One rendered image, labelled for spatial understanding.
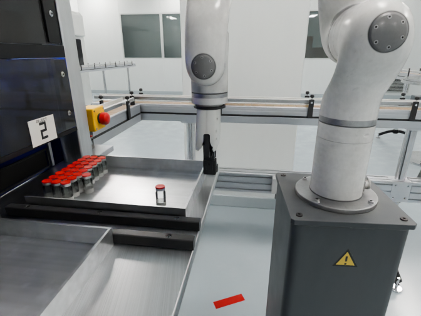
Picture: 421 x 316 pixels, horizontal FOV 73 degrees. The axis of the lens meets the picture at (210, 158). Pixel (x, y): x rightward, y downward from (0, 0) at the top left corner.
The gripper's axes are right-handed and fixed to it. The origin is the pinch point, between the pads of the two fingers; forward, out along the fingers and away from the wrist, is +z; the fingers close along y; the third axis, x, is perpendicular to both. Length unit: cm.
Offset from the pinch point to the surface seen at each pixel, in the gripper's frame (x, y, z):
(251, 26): 7, -143, -44
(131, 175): -21.6, -0.6, 4.0
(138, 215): -10.7, 21.6, 2.2
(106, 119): -35.3, -16.6, -7.4
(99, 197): -23.7, 12.3, 4.0
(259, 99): 13, -85, -4
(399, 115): 81, -82, 2
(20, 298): -19.8, 40.8, 4.0
